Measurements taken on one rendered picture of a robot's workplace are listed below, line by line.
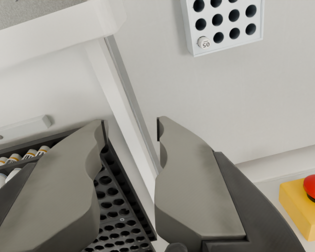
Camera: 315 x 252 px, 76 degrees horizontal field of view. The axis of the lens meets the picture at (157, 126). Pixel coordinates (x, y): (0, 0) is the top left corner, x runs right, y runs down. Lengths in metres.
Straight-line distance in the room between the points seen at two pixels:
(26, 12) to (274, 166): 1.10
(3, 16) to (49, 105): 0.97
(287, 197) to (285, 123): 0.13
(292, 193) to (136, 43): 0.31
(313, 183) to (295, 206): 0.04
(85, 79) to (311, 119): 0.37
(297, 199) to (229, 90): 0.18
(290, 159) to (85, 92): 0.40
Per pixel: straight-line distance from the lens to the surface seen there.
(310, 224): 0.35
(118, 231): 0.29
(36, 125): 0.26
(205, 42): 0.25
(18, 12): 1.17
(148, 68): 0.30
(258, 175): 0.44
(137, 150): 0.20
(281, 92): 0.38
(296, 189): 0.37
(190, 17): 0.25
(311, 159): 0.49
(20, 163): 0.23
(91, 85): 0.23
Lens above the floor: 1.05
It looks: 58 degrees down
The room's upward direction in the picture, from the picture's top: 172 degrees clockwise
